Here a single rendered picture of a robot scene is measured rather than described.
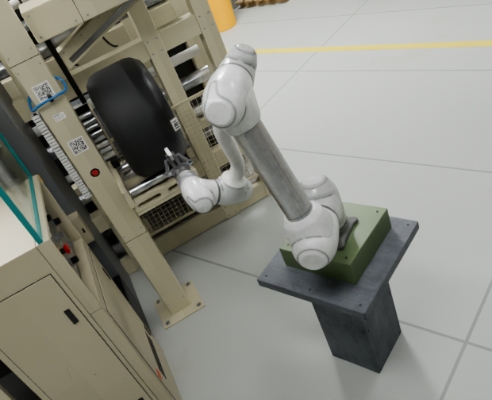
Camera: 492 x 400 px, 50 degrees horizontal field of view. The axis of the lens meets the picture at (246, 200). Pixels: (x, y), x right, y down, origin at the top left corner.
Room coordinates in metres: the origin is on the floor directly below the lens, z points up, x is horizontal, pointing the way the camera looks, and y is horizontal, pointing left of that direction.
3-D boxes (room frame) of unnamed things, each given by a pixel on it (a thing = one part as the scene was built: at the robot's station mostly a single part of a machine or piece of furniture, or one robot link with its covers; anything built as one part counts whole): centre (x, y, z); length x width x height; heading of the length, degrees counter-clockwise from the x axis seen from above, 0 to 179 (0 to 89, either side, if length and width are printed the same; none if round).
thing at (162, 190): (2.29, 0.35, 0.84); 0.36 x 0.09 x 0.06; 101
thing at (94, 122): (2.76, 0.67, 1.05); 0.20 x 0.15 x 0.30; 101
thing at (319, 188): (1.57, -0.25, 0.92); 0.18 x 0.16 x 0.22; 155
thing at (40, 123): (2.32, 0.70, 1.19); 0.05 x 0.04 x 0.48; 11
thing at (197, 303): (2.36, 0.63, 0.01); 0.27 x 0.27 x 0.02; 11
